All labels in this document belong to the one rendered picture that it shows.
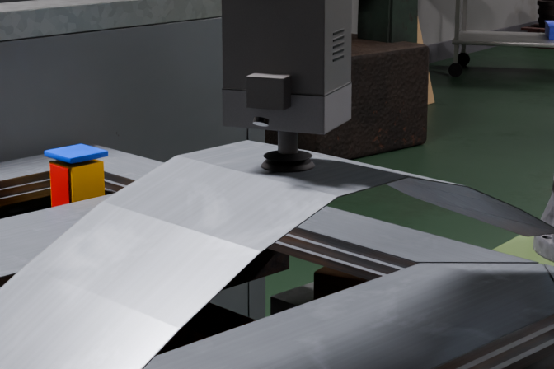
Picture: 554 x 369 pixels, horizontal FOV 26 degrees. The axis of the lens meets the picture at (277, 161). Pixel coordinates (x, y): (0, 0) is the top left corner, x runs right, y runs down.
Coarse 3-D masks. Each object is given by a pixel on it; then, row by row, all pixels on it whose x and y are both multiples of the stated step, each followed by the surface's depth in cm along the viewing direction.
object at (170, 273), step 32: (96, 224) 91; (128, 224) 90; (160, 224) 89; (64, 256) 89; (96, 256) 88; (128, 256) 86; (160, 256) 85; (192, 256) 84; (224, 256) 83; (256, 256) 81; (96, 288) 84; (128, 288) 83; (160, 288) 82; (192, 288) 81
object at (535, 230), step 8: (424, 200) 121; (448, 208) 121; (456, 208) 119; (464, 208) 117; (472, 216) 120; (480, 216) 118; (488, 216) 116; (496, 224) 120; (504, 224) 118; (512, 224) 116; (520, 224) 114; (528, 224) 112; (528, 232) 118; (536, 232) 116; (544, 232) 114; (552, 232) 112
